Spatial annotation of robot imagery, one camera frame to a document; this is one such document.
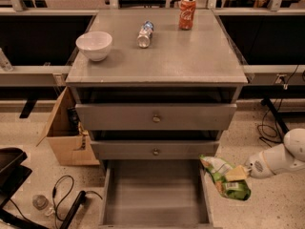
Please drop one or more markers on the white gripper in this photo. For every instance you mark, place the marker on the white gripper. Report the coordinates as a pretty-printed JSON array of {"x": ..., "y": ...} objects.
[{"x": 255, "y": 166}]

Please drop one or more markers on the green rice chip bag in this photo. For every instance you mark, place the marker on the green rice chip bag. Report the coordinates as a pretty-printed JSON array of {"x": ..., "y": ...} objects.
[{"x": 217, "y": 168}]

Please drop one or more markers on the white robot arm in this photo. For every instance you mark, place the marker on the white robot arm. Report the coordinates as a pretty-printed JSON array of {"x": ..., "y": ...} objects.
[{"x": 289, "y": 156}]

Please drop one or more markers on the open grey bottom drawer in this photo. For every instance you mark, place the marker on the open grey bottom drawer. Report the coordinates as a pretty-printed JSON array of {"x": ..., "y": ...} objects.
[{"x": 154, "y": 194}]

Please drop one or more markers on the grey drawer cabinet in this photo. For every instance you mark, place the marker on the grey drawer cabinet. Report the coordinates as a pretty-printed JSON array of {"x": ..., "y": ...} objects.
[{"x": 189, "y": 67}]

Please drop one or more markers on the grey middle drawer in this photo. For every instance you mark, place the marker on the grey middle drawer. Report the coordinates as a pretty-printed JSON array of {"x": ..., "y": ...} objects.
[{"x": 148, "y": 149}]

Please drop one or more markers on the grey top drawer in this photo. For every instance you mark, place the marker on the grey top drawer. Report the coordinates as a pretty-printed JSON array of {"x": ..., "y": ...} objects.
[{"x": 157, "y": 116}]

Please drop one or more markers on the crushed silver blue can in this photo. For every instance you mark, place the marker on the crushed silver blue can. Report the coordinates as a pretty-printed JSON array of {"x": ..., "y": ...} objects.
[{"x": 145, "y": 35}]

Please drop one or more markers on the cardboard box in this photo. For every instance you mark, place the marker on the cardboard box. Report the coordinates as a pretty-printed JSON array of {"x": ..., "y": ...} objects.
[{"x": 71, "y": 148}]

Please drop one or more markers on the orange soda can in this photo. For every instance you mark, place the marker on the orange soda can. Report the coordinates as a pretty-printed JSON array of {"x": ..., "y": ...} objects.
[{"x": 187, "y": 9}]

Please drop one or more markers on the white ceramic bowl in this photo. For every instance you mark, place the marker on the white ceramic bowl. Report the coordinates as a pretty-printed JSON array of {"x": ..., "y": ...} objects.
[{"x": 95, "y": 45}]

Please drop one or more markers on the clear plastic bottle on floor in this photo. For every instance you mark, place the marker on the clear plastic bottle on floor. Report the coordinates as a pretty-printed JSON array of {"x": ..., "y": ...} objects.
[{"x": 42, "y": 204}]

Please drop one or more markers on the black chair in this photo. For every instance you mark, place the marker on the black chair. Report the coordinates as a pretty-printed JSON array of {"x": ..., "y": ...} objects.
[{"x": 12, "y": 175}]

